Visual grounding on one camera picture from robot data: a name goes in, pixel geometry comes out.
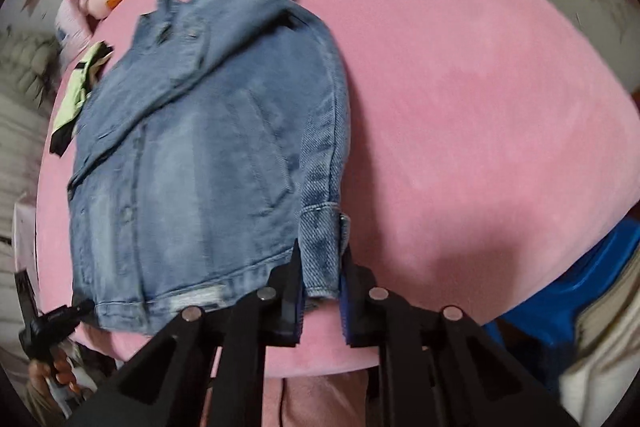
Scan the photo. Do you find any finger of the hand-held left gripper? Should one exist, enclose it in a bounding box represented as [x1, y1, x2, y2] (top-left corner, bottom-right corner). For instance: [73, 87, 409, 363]
[47, 298, 96, 333]

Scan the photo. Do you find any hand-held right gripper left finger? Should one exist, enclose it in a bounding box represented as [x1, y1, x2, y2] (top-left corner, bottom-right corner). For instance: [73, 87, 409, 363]
[65, 239, 306, 427]

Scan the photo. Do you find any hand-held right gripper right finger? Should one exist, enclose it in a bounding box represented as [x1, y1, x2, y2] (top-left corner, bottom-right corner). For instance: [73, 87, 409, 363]
[340, 252, 571, 427]

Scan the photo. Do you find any blue denim jacket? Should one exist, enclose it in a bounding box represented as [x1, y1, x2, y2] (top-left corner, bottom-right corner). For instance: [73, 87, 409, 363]
[67, 0, 353, 335]

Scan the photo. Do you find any person's left hand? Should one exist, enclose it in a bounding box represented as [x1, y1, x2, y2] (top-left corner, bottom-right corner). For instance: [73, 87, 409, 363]
[27, 347, 83, 400]

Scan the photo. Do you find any white patterned curtain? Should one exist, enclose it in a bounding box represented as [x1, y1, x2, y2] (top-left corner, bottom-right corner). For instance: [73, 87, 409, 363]
[0, 99, 51, 348]

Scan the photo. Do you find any green and black folded garment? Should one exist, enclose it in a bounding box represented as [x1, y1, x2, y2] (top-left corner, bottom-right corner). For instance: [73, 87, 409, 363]
[49, 42, 115, 158]

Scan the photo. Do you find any blue plastic stool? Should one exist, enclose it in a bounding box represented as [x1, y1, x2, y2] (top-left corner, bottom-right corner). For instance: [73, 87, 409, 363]
[480, 217, 640, 360]

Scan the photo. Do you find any bed with pink sheet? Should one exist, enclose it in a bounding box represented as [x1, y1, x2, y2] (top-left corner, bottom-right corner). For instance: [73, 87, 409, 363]
[35, 0, 640, 380]

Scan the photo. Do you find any white cloth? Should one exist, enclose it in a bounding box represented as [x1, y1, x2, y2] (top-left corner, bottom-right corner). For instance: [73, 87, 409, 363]
[557, 257, 640, 427]

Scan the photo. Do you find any pink cushion with blue print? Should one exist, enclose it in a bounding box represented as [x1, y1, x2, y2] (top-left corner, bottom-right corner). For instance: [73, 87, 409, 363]
[54, 0, 88, 45]

